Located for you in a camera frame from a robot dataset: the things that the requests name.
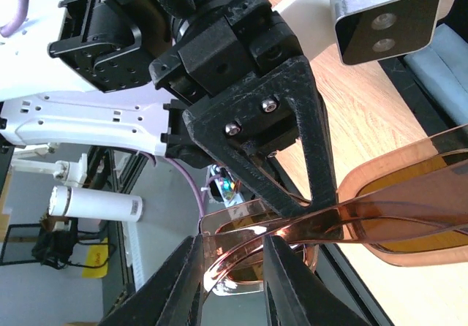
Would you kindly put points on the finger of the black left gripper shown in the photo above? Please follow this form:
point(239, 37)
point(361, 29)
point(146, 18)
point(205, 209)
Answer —
point(259, 115)

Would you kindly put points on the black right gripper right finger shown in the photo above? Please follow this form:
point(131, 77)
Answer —
point(294, 295)

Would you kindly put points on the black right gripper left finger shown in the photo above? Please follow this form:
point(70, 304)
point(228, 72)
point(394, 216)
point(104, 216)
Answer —
point(172, 296)

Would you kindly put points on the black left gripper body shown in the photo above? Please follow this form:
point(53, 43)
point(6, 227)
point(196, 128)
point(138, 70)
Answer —
point(194, 49)

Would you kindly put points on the brown translucent sunglasses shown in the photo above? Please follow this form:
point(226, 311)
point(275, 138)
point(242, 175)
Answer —
point(407, 207)

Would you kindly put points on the light blue cleaning cloth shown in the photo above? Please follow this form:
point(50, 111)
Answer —
point(442, 68)

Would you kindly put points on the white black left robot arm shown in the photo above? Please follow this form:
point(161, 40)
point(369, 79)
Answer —
point(43, 100)

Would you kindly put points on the white cylinder on stand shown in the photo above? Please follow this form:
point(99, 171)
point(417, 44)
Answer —
point(74, 202)

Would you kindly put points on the black glasses case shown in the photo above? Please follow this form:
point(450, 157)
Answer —
point(429, 114)

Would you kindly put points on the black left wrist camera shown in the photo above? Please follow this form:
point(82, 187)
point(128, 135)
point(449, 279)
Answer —
point(362, 30)

